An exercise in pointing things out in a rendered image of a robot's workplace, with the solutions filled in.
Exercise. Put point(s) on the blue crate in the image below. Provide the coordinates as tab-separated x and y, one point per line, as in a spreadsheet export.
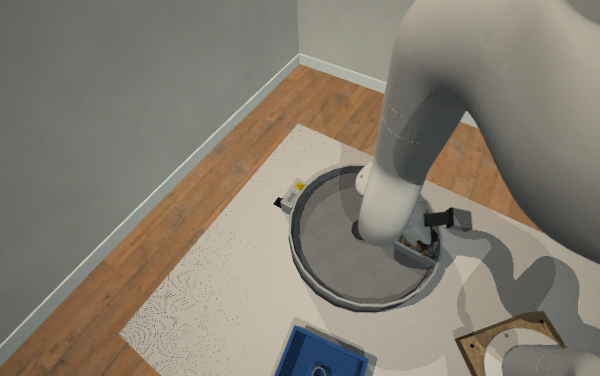
306	353

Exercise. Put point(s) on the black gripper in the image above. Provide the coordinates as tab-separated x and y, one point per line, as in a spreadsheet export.
419	233

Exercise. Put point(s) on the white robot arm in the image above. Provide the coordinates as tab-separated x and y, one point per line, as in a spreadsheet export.
528	73

